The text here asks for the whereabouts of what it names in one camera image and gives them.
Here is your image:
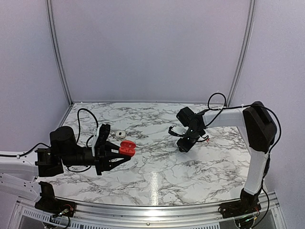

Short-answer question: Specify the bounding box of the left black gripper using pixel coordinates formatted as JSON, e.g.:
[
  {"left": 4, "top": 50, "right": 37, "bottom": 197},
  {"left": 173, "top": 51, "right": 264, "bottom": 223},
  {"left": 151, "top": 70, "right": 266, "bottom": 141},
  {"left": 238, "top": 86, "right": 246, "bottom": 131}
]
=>
[{"left": 61, "top": 142, "right": 131, "bottom": 177}]

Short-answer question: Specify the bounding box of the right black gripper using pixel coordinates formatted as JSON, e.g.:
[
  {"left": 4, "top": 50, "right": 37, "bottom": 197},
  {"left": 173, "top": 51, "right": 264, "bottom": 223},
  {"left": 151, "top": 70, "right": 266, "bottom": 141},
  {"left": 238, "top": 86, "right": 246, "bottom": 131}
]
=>
[{"left": 177, "top": 127, "right": 203, "bottom": 152}]

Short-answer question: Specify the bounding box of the red round cap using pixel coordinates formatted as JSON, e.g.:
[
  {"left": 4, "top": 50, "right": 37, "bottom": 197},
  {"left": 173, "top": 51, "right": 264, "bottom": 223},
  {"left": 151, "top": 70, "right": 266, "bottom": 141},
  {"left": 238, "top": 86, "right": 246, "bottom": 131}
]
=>
[{"left": 119, "top": 140, "right": 136, "bottom": 157}]

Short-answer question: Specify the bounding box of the white earbuds charging case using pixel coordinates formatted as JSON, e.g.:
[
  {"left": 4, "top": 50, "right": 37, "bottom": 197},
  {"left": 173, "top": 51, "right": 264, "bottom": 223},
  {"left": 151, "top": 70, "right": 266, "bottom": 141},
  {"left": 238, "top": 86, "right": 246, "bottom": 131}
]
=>
[{"left": 115, "top": 131, "right": 126, "bottom": 139}]

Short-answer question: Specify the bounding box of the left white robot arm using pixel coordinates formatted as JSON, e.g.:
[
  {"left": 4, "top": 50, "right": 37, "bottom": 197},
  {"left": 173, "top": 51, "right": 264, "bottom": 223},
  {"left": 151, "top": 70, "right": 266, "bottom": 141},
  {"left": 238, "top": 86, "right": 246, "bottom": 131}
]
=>
[{"left": 0, "top": 125, "right": 136, "bottom": 212}]

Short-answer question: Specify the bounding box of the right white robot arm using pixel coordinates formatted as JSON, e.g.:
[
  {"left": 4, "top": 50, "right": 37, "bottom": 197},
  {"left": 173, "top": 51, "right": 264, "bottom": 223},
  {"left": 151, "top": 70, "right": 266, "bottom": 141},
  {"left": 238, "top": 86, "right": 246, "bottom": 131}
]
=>
[{"left": 176, "top": 101, "right": 280, "bottom": 214}]

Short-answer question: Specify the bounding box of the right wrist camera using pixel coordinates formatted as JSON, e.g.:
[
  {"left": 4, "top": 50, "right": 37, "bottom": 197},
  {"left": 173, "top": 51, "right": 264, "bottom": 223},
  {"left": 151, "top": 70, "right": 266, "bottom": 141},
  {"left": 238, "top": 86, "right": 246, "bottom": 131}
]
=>
[{"left": 168, "top": 126, "right": 187, "bottom": 137}]

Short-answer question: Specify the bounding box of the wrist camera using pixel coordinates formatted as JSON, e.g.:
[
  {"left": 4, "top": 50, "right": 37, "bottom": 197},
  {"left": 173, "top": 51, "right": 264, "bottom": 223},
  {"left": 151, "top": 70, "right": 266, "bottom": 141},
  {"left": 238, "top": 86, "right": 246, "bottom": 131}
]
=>
[
  {"left": 168, "top": 126, "right": 187, "bottom": 137},
  {"left": 91, "top": 124, "right": 111, "bottom": 157}
]

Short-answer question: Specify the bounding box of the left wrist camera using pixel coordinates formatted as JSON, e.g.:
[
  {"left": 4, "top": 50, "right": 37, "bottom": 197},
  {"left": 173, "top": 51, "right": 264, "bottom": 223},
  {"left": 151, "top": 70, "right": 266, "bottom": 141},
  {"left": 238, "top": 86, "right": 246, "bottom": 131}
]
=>
[{"left": 91, "top": 124, "right": 111, "bottom": 157}]

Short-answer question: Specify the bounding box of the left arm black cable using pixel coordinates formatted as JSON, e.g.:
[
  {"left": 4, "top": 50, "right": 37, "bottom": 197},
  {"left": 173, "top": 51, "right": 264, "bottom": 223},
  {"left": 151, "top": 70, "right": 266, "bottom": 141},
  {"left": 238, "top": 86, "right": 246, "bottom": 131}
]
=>
[{"left": 68, "top": 108, "right": 100, "bottom": 173}]

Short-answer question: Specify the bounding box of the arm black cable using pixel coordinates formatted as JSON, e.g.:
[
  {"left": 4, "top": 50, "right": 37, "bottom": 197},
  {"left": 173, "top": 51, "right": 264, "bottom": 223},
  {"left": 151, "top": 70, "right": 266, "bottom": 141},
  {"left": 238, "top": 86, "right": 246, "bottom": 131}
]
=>
[
  {"left": 68, "top": 108, "right": 100, "bottom": 173},
  {"left": 197, "top": 92, "right": 283, "bottom": 215}
]

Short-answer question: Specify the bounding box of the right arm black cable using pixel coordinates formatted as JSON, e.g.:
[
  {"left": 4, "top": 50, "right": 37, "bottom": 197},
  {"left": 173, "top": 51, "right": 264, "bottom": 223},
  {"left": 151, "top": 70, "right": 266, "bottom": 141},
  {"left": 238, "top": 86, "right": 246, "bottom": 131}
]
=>
[{"left": 197, "top": 92, "right": 283, "bottom": 215}]

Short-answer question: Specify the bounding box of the aluminium front rail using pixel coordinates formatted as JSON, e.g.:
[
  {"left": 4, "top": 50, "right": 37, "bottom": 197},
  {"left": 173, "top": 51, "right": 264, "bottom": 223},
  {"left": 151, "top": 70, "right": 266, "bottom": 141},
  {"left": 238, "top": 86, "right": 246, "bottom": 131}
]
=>
[{"left": 14, "top": 197, "right": 279, "bottom": 229}]

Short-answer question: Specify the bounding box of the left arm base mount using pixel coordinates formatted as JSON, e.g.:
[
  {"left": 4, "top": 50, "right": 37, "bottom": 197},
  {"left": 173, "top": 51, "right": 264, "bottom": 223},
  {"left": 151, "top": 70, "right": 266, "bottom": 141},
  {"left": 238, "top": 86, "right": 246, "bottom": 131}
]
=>
[{"left": 35, "top": 181, "right": 76, "bottom": 217}]

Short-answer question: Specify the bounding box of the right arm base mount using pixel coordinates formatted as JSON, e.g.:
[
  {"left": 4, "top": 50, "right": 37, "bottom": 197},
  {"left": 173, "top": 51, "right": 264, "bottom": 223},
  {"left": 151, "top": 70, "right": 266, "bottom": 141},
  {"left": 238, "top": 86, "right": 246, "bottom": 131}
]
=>
[{"left": 218, "top": 189, "right": 261, "bottom": 219}]

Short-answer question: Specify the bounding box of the right aluminium frame post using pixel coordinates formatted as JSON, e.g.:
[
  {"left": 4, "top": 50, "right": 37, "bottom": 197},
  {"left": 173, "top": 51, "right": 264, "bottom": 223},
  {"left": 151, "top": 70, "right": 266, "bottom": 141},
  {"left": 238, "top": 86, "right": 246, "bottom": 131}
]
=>
[{"left": 227, "top": 0, "right": 256, "bottom": 106}]

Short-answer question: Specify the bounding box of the aluminium frame post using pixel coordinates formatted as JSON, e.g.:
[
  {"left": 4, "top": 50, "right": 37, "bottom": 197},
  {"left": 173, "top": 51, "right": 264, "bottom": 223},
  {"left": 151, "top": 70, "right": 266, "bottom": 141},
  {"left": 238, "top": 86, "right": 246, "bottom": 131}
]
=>
[
  {"left": 45, "top": 0, "right": 73, "bottom": 106},
  {"left": 227, "top": 0, "right": 256, "bottom": 106}
]

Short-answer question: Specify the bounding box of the left aluminium frame post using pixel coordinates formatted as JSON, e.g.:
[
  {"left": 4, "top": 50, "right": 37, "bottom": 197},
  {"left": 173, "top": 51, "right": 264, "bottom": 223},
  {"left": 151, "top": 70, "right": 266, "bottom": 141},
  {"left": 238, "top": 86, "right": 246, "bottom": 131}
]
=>
[{"left": 45, "top": 0, "right": 73, "bottom": 106}]

